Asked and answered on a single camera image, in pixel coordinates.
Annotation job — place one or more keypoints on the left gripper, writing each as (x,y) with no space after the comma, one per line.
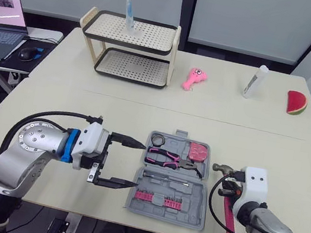
(105,150)

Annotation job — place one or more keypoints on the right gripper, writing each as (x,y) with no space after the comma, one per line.
(230,190)

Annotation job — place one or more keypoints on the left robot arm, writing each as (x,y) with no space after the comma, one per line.
(33,143)

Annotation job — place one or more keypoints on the pink and black pliers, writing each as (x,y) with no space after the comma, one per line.
(163,157)

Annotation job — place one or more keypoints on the black tape roll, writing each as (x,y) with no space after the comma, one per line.
(158,140)

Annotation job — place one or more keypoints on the pink tape measure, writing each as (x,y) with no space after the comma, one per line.
(198,152)

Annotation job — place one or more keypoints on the grey tool case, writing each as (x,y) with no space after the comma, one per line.
(165,215)

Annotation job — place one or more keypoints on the pink bit holder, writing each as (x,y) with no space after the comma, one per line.
(147,197)
(173,202)

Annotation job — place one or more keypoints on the watermelon slice toy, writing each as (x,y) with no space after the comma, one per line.
(295,103)

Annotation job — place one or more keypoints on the pink plush toy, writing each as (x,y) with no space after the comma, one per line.
(196,77)

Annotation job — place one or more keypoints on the cream two-tier shelf rack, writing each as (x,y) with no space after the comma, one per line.
(134,32)

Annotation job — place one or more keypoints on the white side table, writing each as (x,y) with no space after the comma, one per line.
(52,35)

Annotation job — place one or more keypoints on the black computer mouse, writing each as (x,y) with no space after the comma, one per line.
(26,53)

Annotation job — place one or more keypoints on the blue and white tube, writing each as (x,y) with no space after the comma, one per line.
(129,12)

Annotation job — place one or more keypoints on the black mouse pad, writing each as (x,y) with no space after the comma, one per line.
(11,62)

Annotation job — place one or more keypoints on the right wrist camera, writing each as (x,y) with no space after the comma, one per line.
(253,185)

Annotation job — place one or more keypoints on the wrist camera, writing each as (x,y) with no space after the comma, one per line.
(253,185)
(91,141)

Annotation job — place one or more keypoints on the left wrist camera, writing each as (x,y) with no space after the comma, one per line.
(91,141)

